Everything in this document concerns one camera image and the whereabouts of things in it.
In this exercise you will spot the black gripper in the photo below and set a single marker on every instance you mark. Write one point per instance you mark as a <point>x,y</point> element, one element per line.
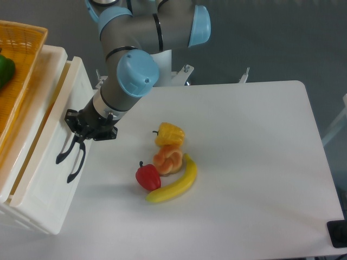
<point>93,122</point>

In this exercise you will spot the white top drawer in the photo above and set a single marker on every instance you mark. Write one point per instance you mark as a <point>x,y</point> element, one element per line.
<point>43,193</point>

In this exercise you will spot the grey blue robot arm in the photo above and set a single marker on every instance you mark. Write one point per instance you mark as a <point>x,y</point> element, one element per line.
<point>129,43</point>

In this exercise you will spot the white drawer cabinet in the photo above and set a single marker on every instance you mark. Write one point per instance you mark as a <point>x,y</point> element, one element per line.
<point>40,89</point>

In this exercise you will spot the red bell pepper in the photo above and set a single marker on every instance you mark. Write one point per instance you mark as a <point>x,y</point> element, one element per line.
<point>148,177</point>

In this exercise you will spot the braided bread roll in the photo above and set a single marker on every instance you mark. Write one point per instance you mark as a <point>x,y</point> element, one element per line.
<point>168,160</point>

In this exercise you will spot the yellow bell pepper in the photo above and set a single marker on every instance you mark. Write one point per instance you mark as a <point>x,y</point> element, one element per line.
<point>169,134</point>

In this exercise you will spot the green bell pepper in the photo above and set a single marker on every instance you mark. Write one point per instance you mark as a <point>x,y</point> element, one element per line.
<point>7,67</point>

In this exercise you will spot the yellow banana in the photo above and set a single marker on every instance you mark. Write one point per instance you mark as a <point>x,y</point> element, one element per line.
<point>178,187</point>

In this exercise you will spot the orange woven basket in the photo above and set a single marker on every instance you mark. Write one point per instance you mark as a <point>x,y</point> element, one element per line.
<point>22,44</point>

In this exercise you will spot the black device at edge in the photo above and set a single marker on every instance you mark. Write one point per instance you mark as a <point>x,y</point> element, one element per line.
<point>337,233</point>

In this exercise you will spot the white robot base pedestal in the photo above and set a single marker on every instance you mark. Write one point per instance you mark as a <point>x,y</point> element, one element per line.
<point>167,76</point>

